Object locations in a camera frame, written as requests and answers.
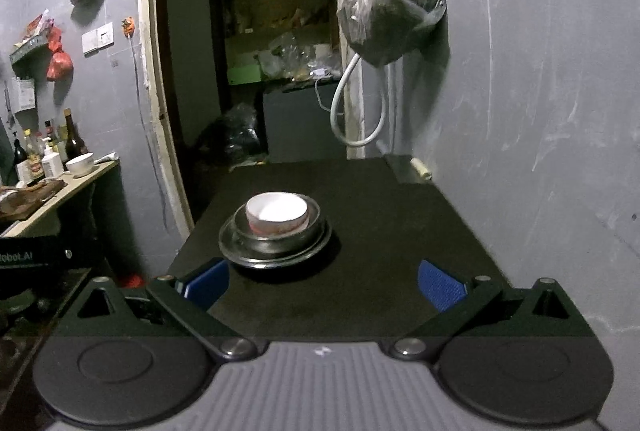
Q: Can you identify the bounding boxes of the small white bowl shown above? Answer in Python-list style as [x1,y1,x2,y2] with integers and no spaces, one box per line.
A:
[65,152,96,178]

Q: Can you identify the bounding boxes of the white wall switch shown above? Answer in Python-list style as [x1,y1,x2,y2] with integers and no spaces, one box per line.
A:
[81,23,115,58]

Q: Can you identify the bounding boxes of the dark glass bottle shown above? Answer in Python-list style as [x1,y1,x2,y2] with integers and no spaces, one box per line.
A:
[63,108,89,162]

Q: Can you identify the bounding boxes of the stainless steel bowl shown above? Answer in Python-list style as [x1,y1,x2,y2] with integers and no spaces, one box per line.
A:
[234,195,321,255]

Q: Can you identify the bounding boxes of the small wall shelf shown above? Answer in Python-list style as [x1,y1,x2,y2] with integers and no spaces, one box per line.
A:
[9,13,54,62]

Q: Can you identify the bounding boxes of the red mesh bag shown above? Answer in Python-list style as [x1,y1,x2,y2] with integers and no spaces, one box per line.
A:
[46,23,75,82]

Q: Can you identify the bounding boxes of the cluttered storage shelf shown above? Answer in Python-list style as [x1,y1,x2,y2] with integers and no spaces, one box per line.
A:
[220,0,335,86]

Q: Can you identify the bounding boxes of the white looped hose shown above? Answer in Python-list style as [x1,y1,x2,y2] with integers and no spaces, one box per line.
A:
[330,53,389,148]

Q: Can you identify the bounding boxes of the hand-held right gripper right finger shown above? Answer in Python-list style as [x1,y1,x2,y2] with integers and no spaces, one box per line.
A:
[390,260,593,359]

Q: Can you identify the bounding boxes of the white plastic bottle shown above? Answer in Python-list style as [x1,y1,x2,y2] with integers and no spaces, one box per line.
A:
[41,143,65,180]

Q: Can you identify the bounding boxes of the black plastic bag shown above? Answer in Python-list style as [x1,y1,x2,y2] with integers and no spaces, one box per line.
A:
[199,103,262,170]

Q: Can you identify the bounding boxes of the green box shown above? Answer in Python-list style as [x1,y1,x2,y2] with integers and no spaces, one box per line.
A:
[228,64,264,86]

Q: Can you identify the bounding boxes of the thin wall cable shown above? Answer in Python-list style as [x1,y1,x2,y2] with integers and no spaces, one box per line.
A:
[129,35,169,232]

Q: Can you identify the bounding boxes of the hanging white packet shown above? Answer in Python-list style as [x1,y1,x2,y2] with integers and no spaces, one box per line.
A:
[12,78,36,112]

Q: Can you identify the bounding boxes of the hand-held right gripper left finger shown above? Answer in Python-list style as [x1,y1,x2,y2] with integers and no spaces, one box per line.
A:
[50,258,256,360]

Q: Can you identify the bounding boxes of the beige door frame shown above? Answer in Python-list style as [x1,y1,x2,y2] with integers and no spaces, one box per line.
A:
[137,0,367,238]

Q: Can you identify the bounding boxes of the wooden cutting board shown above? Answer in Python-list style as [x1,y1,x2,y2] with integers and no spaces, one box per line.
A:
[0,179,67,218]

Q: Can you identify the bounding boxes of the black capped sauce bottle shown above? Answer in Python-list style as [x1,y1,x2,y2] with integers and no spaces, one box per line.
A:
[10,131,30,185]

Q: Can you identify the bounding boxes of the wooden side counter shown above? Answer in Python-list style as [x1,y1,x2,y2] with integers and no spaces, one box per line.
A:
[0,159,121,238]

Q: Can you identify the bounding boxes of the dark cabinet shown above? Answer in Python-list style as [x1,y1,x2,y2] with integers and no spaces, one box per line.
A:
[262,80,347,164]

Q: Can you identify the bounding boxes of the thin white cable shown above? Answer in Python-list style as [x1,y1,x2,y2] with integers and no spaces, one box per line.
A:
[314,78,334,112]

